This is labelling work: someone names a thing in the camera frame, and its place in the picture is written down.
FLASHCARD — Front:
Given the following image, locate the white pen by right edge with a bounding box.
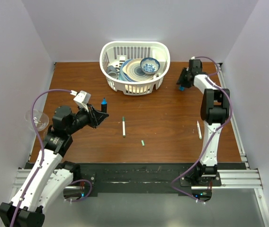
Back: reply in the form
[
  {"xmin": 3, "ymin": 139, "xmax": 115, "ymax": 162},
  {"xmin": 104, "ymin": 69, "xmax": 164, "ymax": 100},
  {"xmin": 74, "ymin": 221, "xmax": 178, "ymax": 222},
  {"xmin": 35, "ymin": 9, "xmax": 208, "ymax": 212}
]
[{"xmin": 197, "ymin": 121, "xmax": 202, "ymax": 140}]

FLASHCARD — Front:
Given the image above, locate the blue patterned bowl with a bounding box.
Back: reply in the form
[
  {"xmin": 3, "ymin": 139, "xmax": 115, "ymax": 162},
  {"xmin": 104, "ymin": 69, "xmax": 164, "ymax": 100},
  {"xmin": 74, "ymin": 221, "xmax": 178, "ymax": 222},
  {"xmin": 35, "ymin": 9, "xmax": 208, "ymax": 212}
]
[{"xmin": 140, "ymin": 57, "xmax": 161, "ymax": 75}]

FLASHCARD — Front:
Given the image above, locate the white pen green tip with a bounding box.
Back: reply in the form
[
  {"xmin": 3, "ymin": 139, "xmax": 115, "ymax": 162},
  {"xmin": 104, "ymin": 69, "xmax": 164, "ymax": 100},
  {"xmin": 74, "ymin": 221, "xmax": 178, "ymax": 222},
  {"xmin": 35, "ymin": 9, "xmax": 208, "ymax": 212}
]
[{"xmin": 122, "ymin": 120, "xmax": 126, "ymax": 137}]

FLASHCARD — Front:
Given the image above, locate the grey blue mug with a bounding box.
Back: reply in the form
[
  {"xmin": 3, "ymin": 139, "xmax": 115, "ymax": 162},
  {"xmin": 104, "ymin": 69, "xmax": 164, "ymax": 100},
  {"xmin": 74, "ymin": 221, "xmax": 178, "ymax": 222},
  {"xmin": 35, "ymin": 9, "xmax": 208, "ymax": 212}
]
[{"xmin": 106, "ymin": 65, "xmax": 118, "ymax": 79}]

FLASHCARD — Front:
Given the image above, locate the clear wine glass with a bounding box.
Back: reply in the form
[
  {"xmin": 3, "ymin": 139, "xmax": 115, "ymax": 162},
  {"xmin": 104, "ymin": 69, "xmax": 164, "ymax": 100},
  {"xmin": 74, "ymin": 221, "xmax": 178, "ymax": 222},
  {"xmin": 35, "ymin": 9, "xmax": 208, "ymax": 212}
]
[{"xmin": 25, "ymin": 109, "xmax": 49, "ymax": 132}]

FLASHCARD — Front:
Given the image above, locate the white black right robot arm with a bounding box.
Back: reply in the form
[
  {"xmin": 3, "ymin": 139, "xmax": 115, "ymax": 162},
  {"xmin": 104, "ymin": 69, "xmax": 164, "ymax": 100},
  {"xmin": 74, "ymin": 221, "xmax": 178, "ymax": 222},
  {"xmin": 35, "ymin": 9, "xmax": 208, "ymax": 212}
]
[{"xmin": 177, "ymin": 57, "xmax": 233, "ymax": 186}]

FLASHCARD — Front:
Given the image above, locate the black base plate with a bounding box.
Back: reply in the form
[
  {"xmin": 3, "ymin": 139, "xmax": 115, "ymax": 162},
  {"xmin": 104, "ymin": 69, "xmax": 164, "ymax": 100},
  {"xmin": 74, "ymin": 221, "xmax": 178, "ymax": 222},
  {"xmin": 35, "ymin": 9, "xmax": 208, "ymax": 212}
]
[{"xmin": 54, "ymin": 162, "xmax": 223, "ymax": 198}]

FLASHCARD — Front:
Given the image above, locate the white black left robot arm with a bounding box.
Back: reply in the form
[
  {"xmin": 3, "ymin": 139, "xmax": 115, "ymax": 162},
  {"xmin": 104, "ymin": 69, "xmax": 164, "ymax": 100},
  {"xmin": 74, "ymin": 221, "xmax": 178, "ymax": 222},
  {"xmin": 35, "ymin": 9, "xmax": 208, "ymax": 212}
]
[{"xmin": 0, "ymin": 101, "xmax": 109, "ymax": 227}]

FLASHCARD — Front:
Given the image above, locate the beige blue plate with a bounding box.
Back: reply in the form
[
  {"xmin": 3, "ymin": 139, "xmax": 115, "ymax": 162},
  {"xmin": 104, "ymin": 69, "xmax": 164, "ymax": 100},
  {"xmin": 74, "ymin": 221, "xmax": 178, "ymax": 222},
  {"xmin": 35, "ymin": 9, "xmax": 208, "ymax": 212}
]
[{"xmin": 118, "ymin": 58, "xmax": 153, "ymax": 82}]

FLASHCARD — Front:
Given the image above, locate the black blue highlighter pen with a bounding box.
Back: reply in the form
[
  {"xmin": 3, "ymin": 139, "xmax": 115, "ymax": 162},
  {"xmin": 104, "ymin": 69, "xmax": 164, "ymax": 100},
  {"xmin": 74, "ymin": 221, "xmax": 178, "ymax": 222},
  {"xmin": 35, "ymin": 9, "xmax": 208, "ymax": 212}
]
[{"xmin": 101, "ymin": 98, "xmax": 108, "ymax": 113}]

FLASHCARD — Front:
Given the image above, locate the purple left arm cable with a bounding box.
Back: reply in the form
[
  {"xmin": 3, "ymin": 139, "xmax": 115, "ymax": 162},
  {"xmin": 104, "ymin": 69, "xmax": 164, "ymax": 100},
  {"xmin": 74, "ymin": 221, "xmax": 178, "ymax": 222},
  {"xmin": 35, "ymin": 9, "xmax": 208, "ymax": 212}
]
[{"xmin": 9, "ymin": 88, "xmax": 93, "ymax": 227}]

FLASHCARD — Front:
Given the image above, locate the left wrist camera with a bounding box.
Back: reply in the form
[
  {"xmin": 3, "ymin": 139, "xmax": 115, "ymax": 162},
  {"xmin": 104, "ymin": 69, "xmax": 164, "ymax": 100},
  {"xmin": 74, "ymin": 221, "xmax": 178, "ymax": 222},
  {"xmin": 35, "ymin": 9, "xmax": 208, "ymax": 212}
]
[{"xmin": 73, "ymin": 91, "xmax": 91, "ymax": 112}]

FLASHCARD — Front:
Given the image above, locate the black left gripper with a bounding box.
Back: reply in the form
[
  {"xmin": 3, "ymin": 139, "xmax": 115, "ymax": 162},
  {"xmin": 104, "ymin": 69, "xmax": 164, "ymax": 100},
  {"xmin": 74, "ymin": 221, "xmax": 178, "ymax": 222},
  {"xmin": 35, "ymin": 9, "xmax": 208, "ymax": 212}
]
[{"xmin": 66, "ymin": 103, "xmax": 108, "ymax": 135}]

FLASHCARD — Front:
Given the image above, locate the aluminium frame rail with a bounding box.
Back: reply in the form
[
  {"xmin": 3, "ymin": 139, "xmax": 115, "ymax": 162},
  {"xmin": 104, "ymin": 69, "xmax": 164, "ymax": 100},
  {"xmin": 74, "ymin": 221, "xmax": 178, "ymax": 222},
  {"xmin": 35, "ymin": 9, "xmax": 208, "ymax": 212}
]
[{"xmin": 215, "ymin": 62, "xmax": 269, "ymax": 227}]

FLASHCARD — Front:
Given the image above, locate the white plastic dish basket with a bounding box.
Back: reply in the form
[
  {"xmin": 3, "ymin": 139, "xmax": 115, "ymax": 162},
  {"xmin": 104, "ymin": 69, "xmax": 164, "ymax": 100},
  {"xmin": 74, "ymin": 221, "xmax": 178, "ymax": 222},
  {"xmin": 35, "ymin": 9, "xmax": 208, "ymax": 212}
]
[{"xmin": 99, "ymin": 41, "xmax": 170, "ymax": 96}]

